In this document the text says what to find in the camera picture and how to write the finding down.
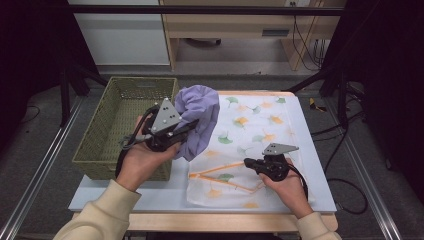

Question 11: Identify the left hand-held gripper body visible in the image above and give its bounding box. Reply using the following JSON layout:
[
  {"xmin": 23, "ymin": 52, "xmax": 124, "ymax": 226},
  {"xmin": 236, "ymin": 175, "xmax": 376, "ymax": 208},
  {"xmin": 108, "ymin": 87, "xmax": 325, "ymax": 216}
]
[{"xmin": 144, "ymin": 97, "xmax": 188, "ymax": 153}]

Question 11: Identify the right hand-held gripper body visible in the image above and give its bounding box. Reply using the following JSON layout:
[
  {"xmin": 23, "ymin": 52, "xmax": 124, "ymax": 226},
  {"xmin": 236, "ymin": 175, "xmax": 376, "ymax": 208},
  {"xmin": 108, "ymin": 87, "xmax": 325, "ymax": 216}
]
[{"xmin": 257, "ymin": 143, "xmax": 300, "ymax": 183}]

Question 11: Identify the purple cloth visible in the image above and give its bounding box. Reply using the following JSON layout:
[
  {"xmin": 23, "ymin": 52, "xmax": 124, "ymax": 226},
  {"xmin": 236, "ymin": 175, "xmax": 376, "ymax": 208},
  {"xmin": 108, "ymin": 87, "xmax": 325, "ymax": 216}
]
[{"xmin": 173, "ymin": 84, "xmax": 221, "ymax": 163}]

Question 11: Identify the leaf print mesh laundry bag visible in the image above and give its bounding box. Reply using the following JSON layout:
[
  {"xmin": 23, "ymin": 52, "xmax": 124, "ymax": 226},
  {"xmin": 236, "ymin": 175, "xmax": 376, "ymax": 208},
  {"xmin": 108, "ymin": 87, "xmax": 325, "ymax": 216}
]
[{"xmin": 186, "ymin": 94, "xmax": 316, "ymax": 211}]

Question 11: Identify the green woven basket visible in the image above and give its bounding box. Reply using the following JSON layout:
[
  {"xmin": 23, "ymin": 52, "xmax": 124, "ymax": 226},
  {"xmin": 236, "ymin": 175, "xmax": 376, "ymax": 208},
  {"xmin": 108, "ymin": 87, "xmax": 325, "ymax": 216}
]
[{"xmin": 72, "ymin": 76, "xmax": 181, "ymax": 182}]

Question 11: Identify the person's right hand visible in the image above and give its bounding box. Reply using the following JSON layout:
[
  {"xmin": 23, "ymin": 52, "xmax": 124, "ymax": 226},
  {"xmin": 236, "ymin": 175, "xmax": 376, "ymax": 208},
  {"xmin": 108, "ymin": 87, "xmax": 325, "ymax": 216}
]
[{"xmin": 259, "ymin": 157, "xmax": 315, "ymax": 220}]

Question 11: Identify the person's left hand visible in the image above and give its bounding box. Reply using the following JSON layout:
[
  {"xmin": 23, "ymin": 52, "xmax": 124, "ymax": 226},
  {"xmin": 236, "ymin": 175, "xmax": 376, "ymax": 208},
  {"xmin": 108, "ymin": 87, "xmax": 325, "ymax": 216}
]
[{"xmin": 115, "ymin": 114, "xmax": 181, "ymax": 193}]

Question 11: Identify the white board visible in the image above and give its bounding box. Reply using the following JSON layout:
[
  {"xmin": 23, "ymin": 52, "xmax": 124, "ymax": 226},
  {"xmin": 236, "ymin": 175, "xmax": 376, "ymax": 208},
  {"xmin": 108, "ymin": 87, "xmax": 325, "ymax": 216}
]
[{"xmin": 68, "ymin": 94, "xmax": 338, "ymax": 214}]

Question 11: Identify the yellow and black tool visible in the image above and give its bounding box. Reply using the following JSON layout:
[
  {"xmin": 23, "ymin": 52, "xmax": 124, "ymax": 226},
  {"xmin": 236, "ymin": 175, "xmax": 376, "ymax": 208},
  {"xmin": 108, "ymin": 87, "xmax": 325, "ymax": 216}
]
[{"xmin": 308, "ymin": 97, "xmax": 328, "ymax": 113}]

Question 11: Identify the white cabinet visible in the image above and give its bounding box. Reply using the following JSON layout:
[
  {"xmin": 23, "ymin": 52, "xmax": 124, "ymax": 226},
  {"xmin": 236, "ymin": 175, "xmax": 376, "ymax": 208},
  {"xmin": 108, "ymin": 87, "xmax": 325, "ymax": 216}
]
[{"xmin": 67, "ymin": 0, "xmax": 171, "ymax": 67}]

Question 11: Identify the black metal stand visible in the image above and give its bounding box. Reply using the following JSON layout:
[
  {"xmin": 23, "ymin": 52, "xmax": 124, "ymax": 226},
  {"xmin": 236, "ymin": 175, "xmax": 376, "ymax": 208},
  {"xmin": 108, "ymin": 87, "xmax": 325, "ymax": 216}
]
[
  {"xmin": 59, "ymin": 63, "xmax": 110, "ymax": 128},
  {"xmin": 281, "ymin": 63, "xmax": 365, "ymax": 130}
]

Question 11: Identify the wooden desk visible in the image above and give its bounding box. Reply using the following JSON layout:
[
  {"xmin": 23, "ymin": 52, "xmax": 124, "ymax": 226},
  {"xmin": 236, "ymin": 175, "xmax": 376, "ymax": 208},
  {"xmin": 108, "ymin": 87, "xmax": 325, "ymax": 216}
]
[{"xmin": 159, "ymin": 0, "xmax": 348, "ymax": 72}]

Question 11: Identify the black curtain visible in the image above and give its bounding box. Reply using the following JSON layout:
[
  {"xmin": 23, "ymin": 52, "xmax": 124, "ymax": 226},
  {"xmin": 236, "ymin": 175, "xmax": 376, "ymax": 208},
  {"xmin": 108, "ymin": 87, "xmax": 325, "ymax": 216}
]
[
  {"xmin": 0, "ymin": 0, "xmax": 101, "ymax": 153},
  {"xmin": 321, "ymin": 0, "xmax": 424, "ymax": 196}
]

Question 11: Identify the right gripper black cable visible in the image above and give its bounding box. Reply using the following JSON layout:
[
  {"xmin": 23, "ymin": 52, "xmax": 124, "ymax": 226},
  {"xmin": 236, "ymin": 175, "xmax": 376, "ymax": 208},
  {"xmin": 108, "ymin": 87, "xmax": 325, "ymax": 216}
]
[{"xmin": 288, "ymin": 163, "xmax": 369, "ymax": 216}]

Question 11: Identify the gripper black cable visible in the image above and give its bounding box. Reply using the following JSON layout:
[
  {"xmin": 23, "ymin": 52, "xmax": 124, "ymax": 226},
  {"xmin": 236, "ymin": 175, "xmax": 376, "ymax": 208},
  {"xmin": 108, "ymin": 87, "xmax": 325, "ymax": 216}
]
[
  {"xmin": 288, "ymin": 163, "xmax": 369, "ymax": 216},
  {"xmin": 114, "ymin": 104, "xmax": 160, "ymax": 178}
]

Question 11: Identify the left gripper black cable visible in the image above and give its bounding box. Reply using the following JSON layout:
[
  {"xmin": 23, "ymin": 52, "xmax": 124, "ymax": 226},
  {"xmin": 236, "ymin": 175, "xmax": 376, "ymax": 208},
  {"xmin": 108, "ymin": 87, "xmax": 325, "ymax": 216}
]
[{"xmin": 114, "ymin": 104, "xmax": 160, "ymax": 178}]

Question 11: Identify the thick black floor cable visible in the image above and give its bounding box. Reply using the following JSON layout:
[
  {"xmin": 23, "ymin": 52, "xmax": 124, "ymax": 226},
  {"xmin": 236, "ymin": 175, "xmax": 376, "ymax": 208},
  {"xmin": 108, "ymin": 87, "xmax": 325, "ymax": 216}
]
[{"xmin": 311, "ymin": 109, "xmax": 365, "ymax": 175}]

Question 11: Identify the aluminium rail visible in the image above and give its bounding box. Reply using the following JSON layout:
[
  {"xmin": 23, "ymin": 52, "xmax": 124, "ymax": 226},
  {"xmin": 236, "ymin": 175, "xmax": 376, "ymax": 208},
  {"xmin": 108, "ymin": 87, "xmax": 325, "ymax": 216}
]
[
  {"xmin": 0, "ymin": 96, "xmax": 85, "ymax": 240},
  {"xmin": 324, "ymin": 98, "xmax": 403, "ymax": 240}
]

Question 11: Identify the black cable bundle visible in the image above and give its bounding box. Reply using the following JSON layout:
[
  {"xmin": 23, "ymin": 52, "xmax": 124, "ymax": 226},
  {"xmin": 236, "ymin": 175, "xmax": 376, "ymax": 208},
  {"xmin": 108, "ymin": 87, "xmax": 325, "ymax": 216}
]
[{"xmin": 313, "ymin": 39, "xmax": 329, "ymax": 70}]

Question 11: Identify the black hanging cable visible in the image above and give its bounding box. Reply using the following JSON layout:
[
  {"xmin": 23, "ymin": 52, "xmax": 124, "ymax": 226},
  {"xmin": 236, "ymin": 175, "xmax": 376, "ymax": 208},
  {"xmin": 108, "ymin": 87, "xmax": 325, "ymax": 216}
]
[{"xmin": 291, "ymin": 14, "xmax": 322, "ymax": 72}]

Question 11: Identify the thin black floor cable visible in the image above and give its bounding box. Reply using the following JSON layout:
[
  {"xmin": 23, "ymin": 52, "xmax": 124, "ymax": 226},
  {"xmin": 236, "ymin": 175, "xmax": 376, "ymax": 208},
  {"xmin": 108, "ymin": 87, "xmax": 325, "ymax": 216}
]
[{"xmin": 19, "ymin": 104, "xmax": 41, "ymax": 125}]

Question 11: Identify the white wall socket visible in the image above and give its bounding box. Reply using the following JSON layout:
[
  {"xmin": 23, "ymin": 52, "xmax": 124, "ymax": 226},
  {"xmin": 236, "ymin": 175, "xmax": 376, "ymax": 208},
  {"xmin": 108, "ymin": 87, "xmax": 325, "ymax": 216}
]
[{"xmin": 284, "ymin": 0, "xmax": 312, "ymax": 8}]

